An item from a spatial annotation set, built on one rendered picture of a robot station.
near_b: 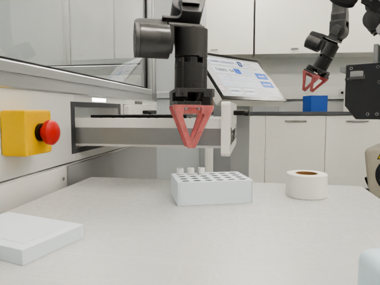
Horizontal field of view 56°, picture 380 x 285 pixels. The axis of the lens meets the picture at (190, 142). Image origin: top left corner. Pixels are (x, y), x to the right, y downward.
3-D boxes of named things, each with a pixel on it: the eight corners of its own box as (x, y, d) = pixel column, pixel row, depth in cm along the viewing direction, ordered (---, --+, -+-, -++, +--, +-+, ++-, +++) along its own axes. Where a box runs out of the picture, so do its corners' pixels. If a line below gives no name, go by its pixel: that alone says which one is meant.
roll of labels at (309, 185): (315, 202, 59) (316, 178, 58) (277, 195, 64) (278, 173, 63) (333, 195, 64) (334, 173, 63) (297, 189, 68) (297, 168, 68)
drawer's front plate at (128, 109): (155, 134, 136) (155, 106, 135) (129, 141, 108) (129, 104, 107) (150, 134, 136) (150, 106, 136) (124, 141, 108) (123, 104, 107)
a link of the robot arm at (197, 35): (212, 20, 60) (202, 29, 65) (171, 17, 58) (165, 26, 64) (211, 63, 60) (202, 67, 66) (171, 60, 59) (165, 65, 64)
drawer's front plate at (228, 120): (236, 143, 100) (236, 104, 99) (229, 156, 71) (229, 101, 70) (229, 143, 100) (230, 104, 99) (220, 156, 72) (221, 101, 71)
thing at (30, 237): (84, 237, 43) (83, 223, 42) (22, 266, 35) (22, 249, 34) (9, 223, 48) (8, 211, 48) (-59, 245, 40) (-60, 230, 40)
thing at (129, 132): (229, 138, 98) (229, 116, 98) (221, 148, 73) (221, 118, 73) (93, 137, 105) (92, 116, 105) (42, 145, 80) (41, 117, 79)
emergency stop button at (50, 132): (63, 143, 59) (62, 119, 59) (50, 146, 55) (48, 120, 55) (46, 143, 60) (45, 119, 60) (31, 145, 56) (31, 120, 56)
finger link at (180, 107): (173, 149, 59) (173, 91, 58) (168, 145, 66) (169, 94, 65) (213, 149, 60) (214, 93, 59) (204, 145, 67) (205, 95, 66)
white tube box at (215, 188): (237, 191, 67) (237, 171, 66) (253, 202, 58) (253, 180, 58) (171, 194, 65) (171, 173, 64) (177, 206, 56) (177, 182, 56)
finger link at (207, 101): (172, 149, 60) (173, 92, 59) (168, 145, 67) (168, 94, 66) (212, 149, 61) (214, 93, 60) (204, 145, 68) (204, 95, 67)
